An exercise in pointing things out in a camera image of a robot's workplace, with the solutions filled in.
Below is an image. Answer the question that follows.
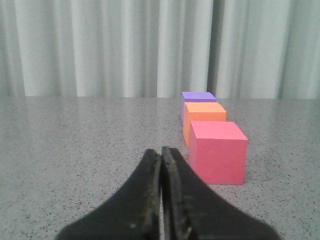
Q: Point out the purple foam cube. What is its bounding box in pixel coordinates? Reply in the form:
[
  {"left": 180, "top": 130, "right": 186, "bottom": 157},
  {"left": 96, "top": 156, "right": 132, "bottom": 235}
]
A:
[{"left": 180, "top": 91, "right": 217, "bottom": 123}]

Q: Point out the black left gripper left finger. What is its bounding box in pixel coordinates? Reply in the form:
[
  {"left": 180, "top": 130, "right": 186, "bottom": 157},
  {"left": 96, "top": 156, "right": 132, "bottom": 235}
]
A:
[{"left": 56, "top": 149, "right": 161, "bottom": 240}]

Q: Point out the white pleated curtain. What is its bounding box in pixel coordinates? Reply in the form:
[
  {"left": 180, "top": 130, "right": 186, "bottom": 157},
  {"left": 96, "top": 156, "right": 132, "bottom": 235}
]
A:
[{"left": 0, "top": 0, "right": 320, "bottom": 99}]

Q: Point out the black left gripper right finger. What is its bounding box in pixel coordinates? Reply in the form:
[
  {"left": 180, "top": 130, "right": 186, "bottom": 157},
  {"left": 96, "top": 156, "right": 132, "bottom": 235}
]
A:
[{"left": 161, "top": 146, "right": 281, "bottom": 240}]

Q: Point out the red foam cube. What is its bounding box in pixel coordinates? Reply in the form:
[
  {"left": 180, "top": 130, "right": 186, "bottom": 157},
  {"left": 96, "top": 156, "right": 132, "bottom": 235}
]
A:
[{"left": 188, "top": 120, "right": 249, "bottom": 185}]

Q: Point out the orange foam cube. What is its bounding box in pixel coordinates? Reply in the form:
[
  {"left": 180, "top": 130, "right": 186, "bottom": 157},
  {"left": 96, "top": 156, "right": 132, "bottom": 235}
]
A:
[{"left": 183, "top": 102, "right": 227, "bottom": 148}]

